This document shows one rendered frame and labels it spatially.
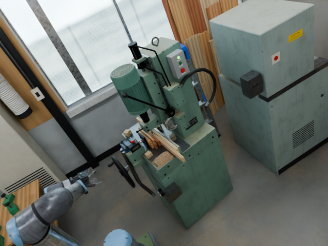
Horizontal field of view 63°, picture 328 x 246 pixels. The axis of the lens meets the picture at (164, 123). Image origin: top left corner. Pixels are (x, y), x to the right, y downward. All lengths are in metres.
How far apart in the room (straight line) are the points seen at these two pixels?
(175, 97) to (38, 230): 1.09
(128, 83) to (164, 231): 1.48
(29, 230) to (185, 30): 2.55
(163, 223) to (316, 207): 1.31
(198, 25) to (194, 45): 0.28
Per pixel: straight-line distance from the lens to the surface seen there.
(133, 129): 2.24
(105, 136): 3.47
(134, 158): 1.97
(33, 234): 1.27
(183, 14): 3.15
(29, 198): 2.99
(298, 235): 2.45
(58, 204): 1.24
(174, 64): 1.73
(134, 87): 1.72
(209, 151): 2.17
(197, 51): 3.16
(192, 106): 2.01
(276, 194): 2.63
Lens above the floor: 2.18
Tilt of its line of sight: 36 degrees down
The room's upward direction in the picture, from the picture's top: 24 degrees counter-clockwise
